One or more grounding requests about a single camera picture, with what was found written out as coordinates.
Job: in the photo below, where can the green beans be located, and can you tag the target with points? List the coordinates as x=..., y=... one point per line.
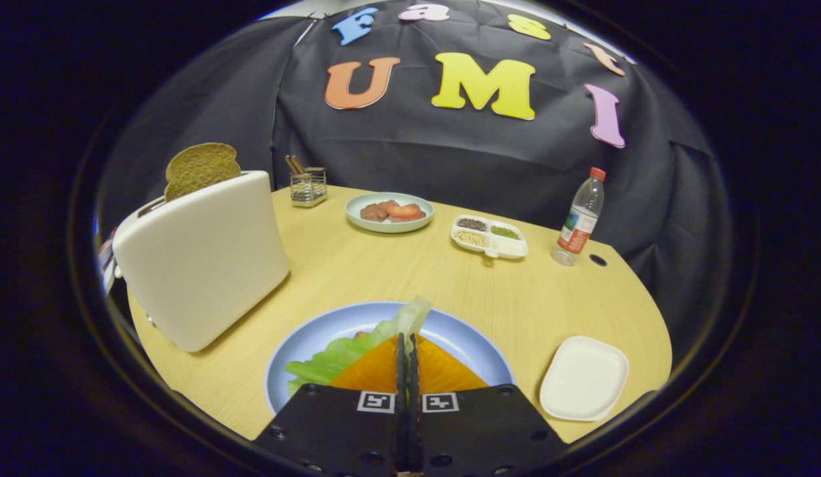
x=505, y=232

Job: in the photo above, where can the dark seeds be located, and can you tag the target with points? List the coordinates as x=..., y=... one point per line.
x=471, y=224

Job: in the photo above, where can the black table grommet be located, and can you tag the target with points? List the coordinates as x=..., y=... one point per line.
x=598, y=260

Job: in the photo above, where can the red tomato slice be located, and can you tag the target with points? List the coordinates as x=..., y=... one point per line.
x=405, y=211

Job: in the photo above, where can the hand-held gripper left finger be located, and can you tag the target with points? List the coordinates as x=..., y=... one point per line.
x=330, y=430

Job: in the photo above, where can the beige grains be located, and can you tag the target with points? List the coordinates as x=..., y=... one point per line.
x=470, y=238

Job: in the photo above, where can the white square plate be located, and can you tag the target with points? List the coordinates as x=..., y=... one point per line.
x=582, y=377

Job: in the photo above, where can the pale green round plate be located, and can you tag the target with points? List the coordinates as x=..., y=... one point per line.
x=383, y=226

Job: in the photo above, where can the white toaster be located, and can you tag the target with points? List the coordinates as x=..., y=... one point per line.
x=198, y=265

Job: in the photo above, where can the brown meat pieces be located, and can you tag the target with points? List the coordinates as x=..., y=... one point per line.
x=374, y=212

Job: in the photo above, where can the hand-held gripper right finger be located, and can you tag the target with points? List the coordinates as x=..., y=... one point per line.
x=483, y=430

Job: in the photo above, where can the clear bottle with red cap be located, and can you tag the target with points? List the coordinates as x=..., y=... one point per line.
x=579, y=222

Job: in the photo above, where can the white divided dish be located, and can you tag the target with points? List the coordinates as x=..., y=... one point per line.
x=509, y=248

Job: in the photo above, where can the brown bread slice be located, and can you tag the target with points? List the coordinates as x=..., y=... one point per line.
x=201, y=169

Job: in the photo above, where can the blue round plate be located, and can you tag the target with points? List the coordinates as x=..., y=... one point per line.
x=463, y=338

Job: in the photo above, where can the green lettuce leaf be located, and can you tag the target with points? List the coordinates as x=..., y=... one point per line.
x=337, y=358

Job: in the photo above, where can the brown wooden sticks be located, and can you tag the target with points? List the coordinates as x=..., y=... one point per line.
x=294, y=163

